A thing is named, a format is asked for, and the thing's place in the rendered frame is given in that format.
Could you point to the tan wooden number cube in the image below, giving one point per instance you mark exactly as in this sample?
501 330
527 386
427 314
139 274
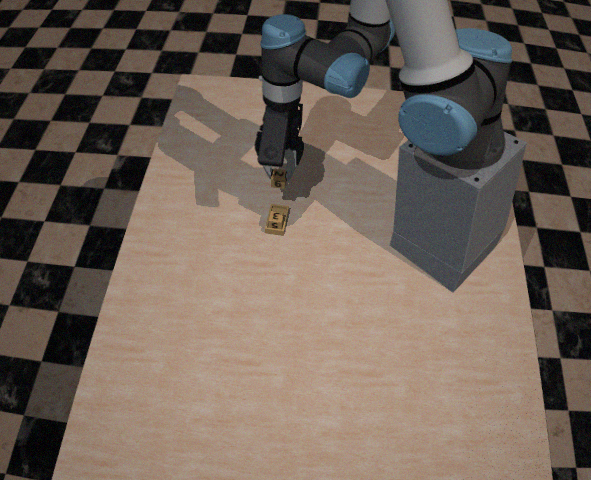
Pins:
278 179
276 220

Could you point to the brown wooden tray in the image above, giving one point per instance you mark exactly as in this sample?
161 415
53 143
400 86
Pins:
279 208

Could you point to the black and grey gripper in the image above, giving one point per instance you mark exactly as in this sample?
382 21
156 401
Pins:
293 155

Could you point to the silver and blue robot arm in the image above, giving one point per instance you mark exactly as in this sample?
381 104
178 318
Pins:
440 117

